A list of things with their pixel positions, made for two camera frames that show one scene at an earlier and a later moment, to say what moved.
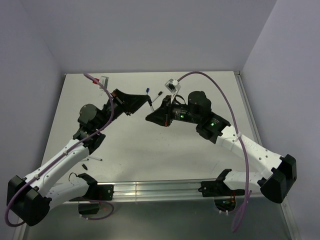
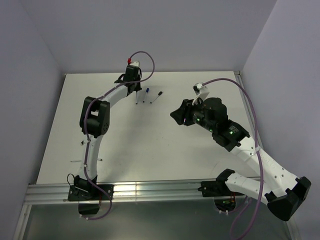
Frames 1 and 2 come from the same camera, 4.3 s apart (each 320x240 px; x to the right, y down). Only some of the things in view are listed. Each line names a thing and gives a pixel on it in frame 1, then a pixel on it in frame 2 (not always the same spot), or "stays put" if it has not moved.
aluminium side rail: (251, 116) stays put
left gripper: (128, 103) → (138, 87)
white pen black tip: (155, 98) stays put
